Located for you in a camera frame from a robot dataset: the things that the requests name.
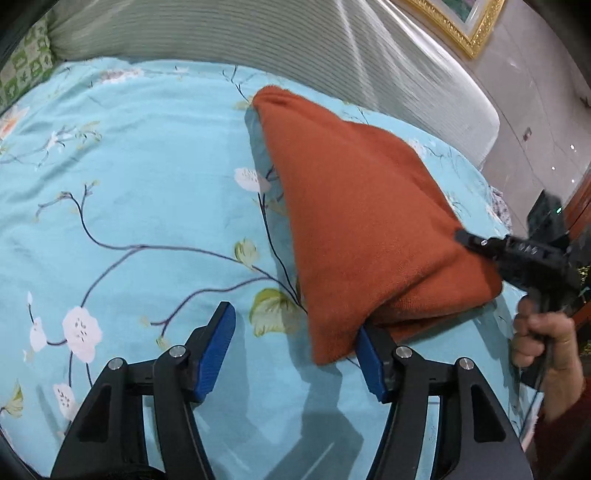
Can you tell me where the orange towel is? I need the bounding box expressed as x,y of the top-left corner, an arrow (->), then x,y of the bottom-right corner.
252,85 -> 504,367

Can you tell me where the blue floral bed sheet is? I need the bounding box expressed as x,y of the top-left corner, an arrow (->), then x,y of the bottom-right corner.
0,58 -> 539,478

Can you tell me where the person's right forearm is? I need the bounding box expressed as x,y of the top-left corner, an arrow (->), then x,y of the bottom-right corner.
531,376 -> 591,480

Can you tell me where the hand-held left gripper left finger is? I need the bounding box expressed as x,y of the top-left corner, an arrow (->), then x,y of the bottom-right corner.
50,301 -> 237,480

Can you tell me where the brown wooden furniture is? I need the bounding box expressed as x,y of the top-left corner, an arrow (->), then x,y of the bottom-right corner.
561,166 -> 591,241

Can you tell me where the black cable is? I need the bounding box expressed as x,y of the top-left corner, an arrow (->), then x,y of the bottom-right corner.
533,337 -> 555,393

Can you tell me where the grey striped padded headboard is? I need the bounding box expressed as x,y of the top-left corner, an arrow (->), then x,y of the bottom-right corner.
48,0 -> 502,169

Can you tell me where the green patterned pillow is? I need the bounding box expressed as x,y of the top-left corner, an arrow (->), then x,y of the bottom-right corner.
0,23 -> 56,112

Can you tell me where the gold framed flower painting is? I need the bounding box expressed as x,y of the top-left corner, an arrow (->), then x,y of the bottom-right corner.
402,0 -> 506,58

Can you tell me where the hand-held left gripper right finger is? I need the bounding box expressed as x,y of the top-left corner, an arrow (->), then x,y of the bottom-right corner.
355,325 -> 532,480

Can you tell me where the person's right hand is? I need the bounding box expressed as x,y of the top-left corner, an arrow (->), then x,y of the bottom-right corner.
510,295 -> 583,407

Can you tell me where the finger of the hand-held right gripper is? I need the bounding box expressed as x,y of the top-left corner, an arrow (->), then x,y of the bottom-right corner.
455,228 -> 509,264

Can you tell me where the grey floral cloth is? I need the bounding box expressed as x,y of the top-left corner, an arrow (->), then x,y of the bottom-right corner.
487,185 -> 514,232

